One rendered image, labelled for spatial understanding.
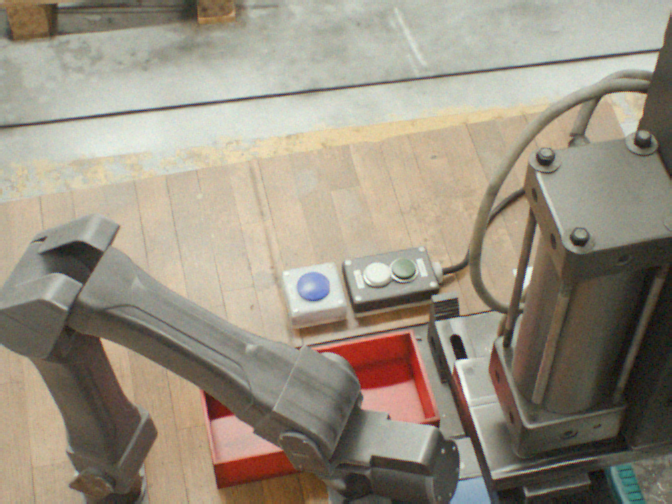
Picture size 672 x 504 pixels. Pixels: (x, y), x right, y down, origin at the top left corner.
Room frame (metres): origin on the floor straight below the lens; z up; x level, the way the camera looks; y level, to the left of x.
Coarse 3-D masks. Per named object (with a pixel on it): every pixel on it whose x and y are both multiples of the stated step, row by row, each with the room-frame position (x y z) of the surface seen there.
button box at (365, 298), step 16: (496, 208) 0.99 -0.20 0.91; (368, 256) 0.90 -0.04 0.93; (384, 256) 0.90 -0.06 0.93; (400, 256) 0.90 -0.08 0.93; (416, 256) 0.90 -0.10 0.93; (352, 272) 0.87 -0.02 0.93; (416, 272) 0.87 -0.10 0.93; (432, 272) 0.87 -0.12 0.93; (448, 272) 0.89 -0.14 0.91; (352, 288) 0.85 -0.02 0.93; (368, 288) 0.85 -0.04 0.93; (384, 288) 0.85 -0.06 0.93; (400, 288) 0.85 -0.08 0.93; (416, 288) 0.85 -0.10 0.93; (432, 288) 0.85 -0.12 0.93; (352, 304) 0.84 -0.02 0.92; (368, 304) 0.83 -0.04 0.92; (384, 304) 0.84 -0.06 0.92; (400, 304) 0.84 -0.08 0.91; (416, 304) 0.85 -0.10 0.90
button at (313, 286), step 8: (312, 272) 0.87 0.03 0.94; (304, 280) 0.86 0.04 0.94; (312, 280) 0.86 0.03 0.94; (320, 280) 0.86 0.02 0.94; (328, 280) 0.86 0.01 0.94; (304, 288) 0.85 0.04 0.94; (312, 288) 0.85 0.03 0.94; (320, 288) 0.85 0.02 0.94; (328, 288) 0.85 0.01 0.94; (304, 296) 0.84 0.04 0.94; (312, 296) 0.83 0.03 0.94; (320, 296) 0.84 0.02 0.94
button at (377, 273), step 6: (372, 264) 0.88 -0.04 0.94; (378, 264) 0.88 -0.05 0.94; (366, 270) 0.87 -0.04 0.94; (372, 270) 0.87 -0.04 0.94; (378, 270) 0.87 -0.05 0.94; (384, 270) 0.87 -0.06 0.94; (366, 276) 0.86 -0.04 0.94; (372, 276) 0.86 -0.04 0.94; (378, 276) 0.86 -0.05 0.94; (384, 276) 0.86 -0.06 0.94; (372, 282) 0.86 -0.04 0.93; (378, 282) 0.85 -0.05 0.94; (384, 282) 0.86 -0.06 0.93
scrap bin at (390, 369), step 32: (320, 352) 0.75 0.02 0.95; (352, 352) 0.75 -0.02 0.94; (384, 352) 0.76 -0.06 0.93; (416, 352) 0.74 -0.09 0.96; (384, 384) 0.73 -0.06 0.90; (416, 384) 0.73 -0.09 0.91; (224, 416) 0.69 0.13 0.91; (416, 416) 0.69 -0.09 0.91; (224, 448) 0.65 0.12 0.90; (256, 448) 0.65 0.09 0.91; (224, 480) 0.60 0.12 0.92; (256, 480) 0.61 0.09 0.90
